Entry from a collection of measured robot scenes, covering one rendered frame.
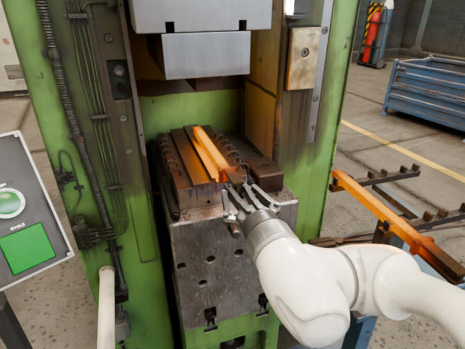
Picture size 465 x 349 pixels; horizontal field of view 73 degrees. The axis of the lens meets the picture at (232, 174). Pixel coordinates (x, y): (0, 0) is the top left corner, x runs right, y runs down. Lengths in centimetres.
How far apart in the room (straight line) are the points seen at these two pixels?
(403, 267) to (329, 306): 15
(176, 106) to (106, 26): 50
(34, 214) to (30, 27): 41
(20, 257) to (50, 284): 143
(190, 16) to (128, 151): 42
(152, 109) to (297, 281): 94
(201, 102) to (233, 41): 56
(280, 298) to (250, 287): 61
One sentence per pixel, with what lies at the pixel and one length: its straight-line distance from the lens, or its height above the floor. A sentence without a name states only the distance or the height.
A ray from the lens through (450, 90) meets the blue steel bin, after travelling 443.
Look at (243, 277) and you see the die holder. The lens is 106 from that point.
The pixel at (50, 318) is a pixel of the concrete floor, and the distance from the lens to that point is 200.
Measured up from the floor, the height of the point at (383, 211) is 98.
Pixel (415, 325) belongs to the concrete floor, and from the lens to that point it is 197.
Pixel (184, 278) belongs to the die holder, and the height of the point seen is 71.
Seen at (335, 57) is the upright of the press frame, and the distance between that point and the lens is 108.
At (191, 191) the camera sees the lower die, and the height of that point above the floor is 97.
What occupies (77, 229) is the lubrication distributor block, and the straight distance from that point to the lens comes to 104.
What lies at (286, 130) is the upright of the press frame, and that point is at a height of 105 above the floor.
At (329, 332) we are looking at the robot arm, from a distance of 49.
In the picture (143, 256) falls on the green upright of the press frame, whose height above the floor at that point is 65.
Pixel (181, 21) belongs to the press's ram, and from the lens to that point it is 73.
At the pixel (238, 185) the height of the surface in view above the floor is 105.
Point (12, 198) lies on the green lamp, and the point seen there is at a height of 109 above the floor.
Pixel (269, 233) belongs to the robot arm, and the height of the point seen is 108.
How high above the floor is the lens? 144
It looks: 30 degrees down
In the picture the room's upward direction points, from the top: straight up
